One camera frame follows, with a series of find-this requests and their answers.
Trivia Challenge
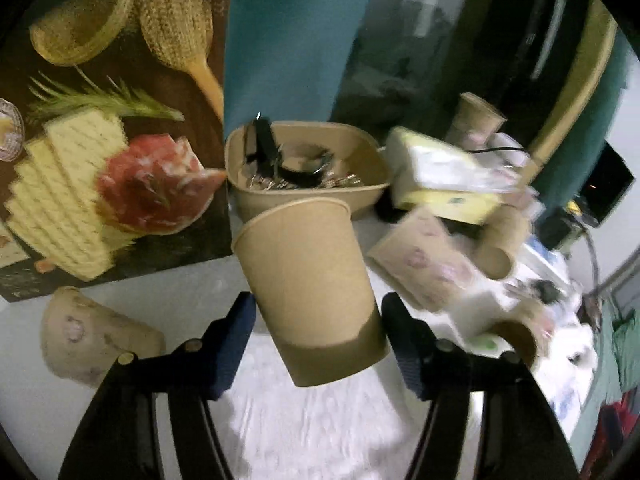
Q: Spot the plain brown paper cup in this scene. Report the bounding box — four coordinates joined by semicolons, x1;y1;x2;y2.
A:
232;197;387;388

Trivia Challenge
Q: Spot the patterned brown paper cup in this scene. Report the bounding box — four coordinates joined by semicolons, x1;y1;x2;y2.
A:
40;286;166;388

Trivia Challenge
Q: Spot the small brown cup lower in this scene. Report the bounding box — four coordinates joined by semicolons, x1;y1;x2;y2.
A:
488;299;555;370

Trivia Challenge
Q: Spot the small brown cup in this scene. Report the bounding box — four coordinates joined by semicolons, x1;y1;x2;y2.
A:
488;299;555;370
472;204;532;281

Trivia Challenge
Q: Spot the white paper cup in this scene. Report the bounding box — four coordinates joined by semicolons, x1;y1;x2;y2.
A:
447;292;513;358

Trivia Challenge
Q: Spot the patterned cup lying right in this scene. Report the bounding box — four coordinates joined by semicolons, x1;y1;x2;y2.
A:
368;205;475;312

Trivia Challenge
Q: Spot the small brown cup upper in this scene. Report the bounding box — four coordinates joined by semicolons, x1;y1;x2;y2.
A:
472;204;532;281

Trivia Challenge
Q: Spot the teal curtain right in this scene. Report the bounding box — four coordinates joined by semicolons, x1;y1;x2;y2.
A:
533;30;631;214

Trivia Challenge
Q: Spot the teal curtain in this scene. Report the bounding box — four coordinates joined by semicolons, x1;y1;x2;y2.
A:
533;30;631;214
224;0;369;134

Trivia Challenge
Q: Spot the yellow tissue box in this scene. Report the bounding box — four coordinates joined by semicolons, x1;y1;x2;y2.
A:
384;127;502;226

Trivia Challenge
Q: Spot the black monitor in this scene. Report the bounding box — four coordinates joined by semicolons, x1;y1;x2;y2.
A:
577;143;634;228

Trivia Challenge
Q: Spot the brown paper bowl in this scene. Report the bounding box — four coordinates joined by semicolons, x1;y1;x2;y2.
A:
224;122;390;221

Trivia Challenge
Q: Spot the upright patterned paper cup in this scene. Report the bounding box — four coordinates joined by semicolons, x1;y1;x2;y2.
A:
444;92;506;151

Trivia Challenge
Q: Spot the brown cracker box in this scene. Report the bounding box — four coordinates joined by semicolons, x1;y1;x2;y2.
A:
1;0;231;302

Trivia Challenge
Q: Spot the yellow curtain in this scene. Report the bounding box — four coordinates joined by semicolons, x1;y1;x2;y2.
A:
521;0;617;182

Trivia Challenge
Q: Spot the teal curtain left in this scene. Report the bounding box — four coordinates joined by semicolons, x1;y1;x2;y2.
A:
224;0;369;134

